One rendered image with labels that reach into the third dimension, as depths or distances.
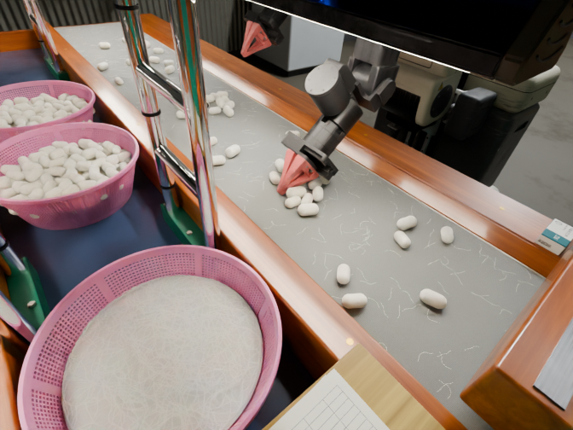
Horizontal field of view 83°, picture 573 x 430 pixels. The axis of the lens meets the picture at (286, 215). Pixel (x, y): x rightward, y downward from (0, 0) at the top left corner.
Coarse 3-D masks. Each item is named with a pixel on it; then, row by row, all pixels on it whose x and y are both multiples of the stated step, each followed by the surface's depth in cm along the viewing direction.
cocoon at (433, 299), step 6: (420, 294) 44; (426, 294) 43; (432, 294) 43; (438, 294) 43; (426, 300) 43; (432, 300) 43; (438, 300) 43; (444, 300) 43; (432, 306) 44; (438, 306) 43; (444, 306) 43
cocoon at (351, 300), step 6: (348, 294) 42; (354, 294) 42; (360, 294) 42; (342, 300) 42; (348, 300) 42; (354, 300) 42; (360, 300) 42; (366, 300) 42; (348, 306) 42; (354, 306) 42; (360, 306) 42
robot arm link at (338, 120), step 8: (352, 96) 54; (352, 104) 55; (344, 112) 55; (352, 112) 55; (360, 112) 56; (328, 120) 57; (336, 120) 55; (344, 120) 55; (352, 120) 56; (344, 128) 56; (344, 136) 58
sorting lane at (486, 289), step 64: (256, 128) 78; (256, 192) 60; (384, 192) 62; (320, 256) 49; (384, 256) 50; (448, 256) 51; (384, 320) 42; (448, 320) 43; (512, 320) 43; (448, 384) 36
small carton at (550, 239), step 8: (552, 224) 51; (560, 224) 52; (544, 232) 50; (552, 232) 50; (560, 232) 50; (568, 232) 50; (536, 240) 51; (544, 240) 50; (552, 240) 49; (560, 240) 49; (568, 240) 49; (552, 248) 49; (560, 248) 48
